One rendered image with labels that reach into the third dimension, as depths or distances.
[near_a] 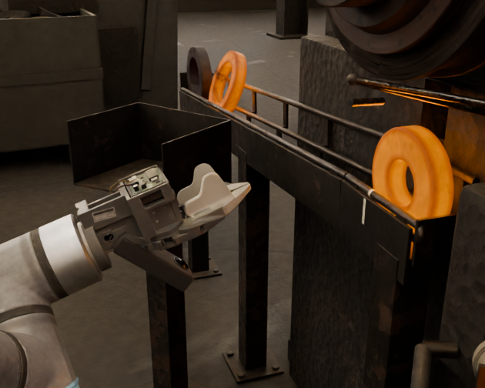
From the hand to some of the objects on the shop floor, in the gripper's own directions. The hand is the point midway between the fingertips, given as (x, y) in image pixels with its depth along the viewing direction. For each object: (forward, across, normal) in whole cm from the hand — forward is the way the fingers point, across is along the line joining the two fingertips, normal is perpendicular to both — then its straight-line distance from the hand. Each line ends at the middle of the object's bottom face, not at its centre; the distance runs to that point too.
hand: (242, 194), depth 79 cm
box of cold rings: (-66, +278, +57) cm, 291 cm away
